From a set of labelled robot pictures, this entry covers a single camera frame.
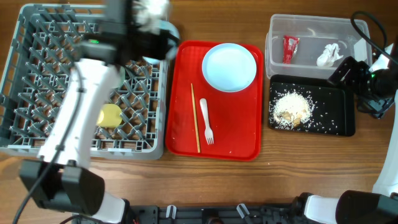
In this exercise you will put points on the white plastic fork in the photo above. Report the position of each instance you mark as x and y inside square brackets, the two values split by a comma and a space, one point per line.
[208, 131]

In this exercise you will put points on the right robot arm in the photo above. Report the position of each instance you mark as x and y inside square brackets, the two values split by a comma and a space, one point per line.
[380, 205]

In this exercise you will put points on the large light blue plate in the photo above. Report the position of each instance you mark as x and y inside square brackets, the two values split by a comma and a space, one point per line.
[229, 67]

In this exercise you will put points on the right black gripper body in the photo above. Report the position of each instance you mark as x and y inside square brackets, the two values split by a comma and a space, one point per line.
[359, 79]

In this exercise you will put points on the red plastic serving tray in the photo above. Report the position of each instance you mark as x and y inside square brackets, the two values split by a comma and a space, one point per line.
[235, 118]

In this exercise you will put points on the red snack wrapper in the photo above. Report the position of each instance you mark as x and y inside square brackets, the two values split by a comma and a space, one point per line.
[290, 48]

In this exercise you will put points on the single wooden chopstick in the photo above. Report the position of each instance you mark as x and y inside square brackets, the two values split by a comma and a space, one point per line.
[195, 119]

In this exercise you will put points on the crumpled white tissue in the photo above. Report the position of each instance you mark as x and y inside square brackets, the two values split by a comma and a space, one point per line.
[329, 56]

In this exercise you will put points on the clear plastic waste bin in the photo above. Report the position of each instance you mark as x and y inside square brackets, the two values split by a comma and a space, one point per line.
[314, 34]

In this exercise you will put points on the yellow plastic cup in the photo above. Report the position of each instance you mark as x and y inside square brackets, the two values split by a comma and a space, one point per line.
[109, 116]

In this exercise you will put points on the grey plastic dishwasher rack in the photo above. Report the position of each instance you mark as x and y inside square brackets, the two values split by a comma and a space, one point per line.
[36, 77]

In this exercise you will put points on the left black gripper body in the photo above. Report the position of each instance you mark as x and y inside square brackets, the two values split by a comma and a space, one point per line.
[148, 45]

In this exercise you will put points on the rice food scraps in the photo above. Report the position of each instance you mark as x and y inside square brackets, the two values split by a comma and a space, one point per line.
[290, 110]

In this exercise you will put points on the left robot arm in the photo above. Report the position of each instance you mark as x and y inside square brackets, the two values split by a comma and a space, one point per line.
[59, 178]

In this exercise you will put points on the small light blue bowl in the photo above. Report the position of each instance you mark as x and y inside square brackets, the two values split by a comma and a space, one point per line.
[174, 40]

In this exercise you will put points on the black waste tray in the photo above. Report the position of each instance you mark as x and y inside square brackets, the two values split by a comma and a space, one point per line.
[334, 105]

